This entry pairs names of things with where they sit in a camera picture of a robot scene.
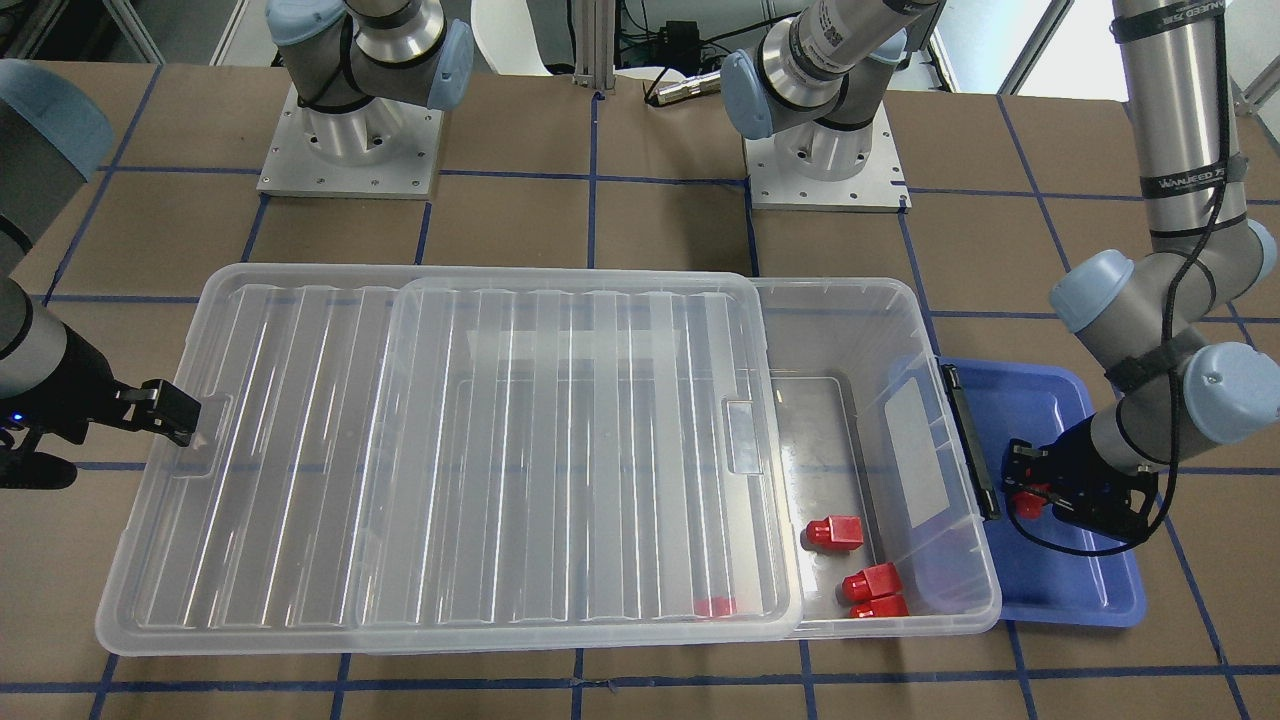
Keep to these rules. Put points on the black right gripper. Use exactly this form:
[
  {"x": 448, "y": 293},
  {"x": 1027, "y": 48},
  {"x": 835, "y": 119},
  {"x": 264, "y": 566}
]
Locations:
[{"x": 75, "y": 392}]

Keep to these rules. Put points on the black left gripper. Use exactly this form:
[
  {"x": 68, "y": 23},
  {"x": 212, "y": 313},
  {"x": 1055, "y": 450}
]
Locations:
[{"x": 1078, "y": 467}]

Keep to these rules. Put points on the red block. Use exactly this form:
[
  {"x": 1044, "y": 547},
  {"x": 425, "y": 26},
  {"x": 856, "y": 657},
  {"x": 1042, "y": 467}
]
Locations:
[
  {"x": 890, "y": 606},
  {"x": 715, "y": 607},
  {"x": 835, "y": 534},
  {"x": 1029, "y": 502},
  {"x": 877, "y": 581}
]

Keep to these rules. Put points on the clear plastic box lid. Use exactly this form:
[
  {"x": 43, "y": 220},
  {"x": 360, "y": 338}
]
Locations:
[{"x": 431, "y": 459}]

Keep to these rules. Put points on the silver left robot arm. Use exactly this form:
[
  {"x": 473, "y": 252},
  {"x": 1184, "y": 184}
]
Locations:
[{"x": 1178, "y": 395}]

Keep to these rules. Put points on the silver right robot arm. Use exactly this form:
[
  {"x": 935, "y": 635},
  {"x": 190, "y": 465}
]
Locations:
[{"x": 121, "y": 256}]

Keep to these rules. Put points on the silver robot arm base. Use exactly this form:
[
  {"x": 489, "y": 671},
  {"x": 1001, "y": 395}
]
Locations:
[
  {"x": 371, "y": 82},
  {"x": 808, "y": 101}
]

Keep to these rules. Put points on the red block in box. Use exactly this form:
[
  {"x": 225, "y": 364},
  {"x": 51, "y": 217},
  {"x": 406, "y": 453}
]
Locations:
[
  {"x": 890, "y": 606},
  {"x": 835, "y": 534},
  {"x": 877, "y": 581}
]

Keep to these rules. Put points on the clear plastic storage box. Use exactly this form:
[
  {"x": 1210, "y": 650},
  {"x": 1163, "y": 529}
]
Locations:
[{"x": 829, "y": 346}]

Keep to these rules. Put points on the blue plastic tray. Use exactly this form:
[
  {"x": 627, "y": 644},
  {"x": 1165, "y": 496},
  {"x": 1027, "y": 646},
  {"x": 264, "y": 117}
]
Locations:
[{"x": 953, "y": 562}]

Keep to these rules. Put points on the red block under lid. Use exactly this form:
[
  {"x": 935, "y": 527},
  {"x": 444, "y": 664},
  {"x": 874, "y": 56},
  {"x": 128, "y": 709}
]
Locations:
[{"x": 715, "y": 607}]

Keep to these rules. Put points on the black box latch handle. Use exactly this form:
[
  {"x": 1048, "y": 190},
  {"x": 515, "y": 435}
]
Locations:
[{"x": 983, "y": 488}]

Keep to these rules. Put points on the aluminium frame post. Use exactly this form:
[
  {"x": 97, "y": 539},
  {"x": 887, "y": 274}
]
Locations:
[{"x": 594, "y": 44}]

